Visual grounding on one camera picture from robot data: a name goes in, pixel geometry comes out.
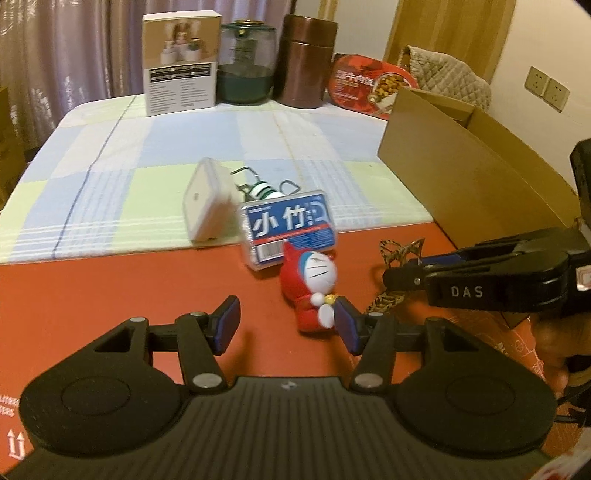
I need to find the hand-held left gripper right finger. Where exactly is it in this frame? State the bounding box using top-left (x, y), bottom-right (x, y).
top-left (333, 296), bottom-right (509, 393)

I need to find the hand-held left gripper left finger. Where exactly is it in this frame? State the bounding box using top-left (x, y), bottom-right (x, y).
top-left (69, 296), bottom-right (242, 393)

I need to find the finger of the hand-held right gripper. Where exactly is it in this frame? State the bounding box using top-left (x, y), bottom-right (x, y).
top-left (382, 261), bottom-right (437, 297)
top-left (418, 228), bottom-right (578, 269)

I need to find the red blue cat plush toy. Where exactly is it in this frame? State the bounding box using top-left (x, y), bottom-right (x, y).
top-left (279, 241), bottom-right (345, 333)

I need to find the cardboard box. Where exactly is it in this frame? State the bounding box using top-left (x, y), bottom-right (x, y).
top-left (378, 88), bottom-right (591, 250)

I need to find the blue label plastic box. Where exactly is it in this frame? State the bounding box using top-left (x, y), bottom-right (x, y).
top-left (240, 190), bottom-right (338, 271)

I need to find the small green bottle with clips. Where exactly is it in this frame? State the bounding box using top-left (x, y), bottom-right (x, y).
top-left (229, 166), bottom-right (302, 201)

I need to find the person's right hand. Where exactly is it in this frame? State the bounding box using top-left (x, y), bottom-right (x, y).
top-left (531, 313), bottom-right (591, 398)

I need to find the red printed cardboard sheet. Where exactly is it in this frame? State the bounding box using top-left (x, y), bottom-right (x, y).
top-left (0, 222), bottom-right (591, 480)

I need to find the white square container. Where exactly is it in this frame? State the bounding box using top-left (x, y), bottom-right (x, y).
top-left (182, 157), bottom-right (243, 244)

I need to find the checkered pastel blanket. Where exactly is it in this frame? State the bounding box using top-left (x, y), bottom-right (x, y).
top-left (0, 92), bottom-right (432, 265)

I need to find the beige quilted cover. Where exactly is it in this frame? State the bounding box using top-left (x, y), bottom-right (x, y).
top-left (401, 45), bottom-right (492, 112)

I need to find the red oval food box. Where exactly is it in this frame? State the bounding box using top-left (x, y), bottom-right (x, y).
top-left (327, 54), bottom-right (420, 121)

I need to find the wooden door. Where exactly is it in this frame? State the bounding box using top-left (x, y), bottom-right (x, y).
top-left (383, 0), bottom-right (515, 84)

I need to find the brown metal canister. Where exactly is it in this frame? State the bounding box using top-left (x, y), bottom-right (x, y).
top-left (273, 14), bottom-right (335, 109)

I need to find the white product box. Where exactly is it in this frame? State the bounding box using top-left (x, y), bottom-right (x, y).
top-left (141, 10), bottom-right (221, 117)

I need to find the green glass jar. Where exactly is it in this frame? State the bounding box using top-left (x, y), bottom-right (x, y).
top-left (217, 19), bottom-right (278, 106)

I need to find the pink curtain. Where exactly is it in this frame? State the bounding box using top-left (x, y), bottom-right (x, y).
top-left (0, 0), bottom-right (296, 153)

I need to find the beige wall socket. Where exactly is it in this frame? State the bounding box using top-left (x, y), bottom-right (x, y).
top-left (525, 66), bottom-right (550, 99)
top-left (543, 79), bottom-right (571, 113)

